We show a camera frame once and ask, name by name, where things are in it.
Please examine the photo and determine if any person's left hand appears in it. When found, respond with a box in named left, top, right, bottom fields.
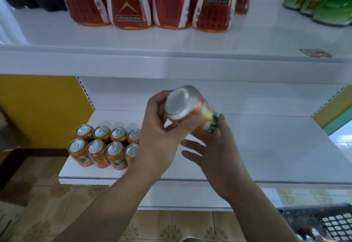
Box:
left=129, top=90, right=205, bottom=182

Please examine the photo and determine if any person's right hand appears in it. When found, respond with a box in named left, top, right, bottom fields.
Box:
left=180, top=114, right=251, bottom=201

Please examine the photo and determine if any white metal shelf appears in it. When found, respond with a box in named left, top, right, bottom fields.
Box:
left=0, top=0, right=352, bottom=211

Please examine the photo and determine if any orange can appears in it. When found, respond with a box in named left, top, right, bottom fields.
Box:
left=164, top=85, right=221, bottom=138

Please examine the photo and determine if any group of orange cans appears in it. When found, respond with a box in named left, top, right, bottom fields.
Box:
left=67, top=124, right=143, bottom=169

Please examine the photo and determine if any grey plastic crate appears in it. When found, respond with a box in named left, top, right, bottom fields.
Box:
left=278, top=203, right=352, bottom=242

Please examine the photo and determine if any row of amber drink bottles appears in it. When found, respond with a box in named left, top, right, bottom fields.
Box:
left=55, top=0, right=262, bottom=32

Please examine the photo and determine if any row of green-capped bottles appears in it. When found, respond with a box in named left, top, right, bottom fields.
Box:
left=283, top=0, right=352, bottom=27

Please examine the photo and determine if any person's left forearm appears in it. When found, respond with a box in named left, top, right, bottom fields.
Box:
left=52, top=170, right=163, bottom=242

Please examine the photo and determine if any person's right forearm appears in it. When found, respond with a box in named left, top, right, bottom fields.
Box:
left=225, top=181, right=300, bottom=242

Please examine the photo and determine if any grey shelf label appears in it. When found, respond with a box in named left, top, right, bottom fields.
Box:
left=300, top=48, right=333, bottom=58

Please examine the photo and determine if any white bamboo print curtain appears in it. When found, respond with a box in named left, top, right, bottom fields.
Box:
left=0, top=110, right=27, bottom=153

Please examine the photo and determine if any flat cardboard box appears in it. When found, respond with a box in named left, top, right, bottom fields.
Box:
left=0, top=201, right=25, bottom=242

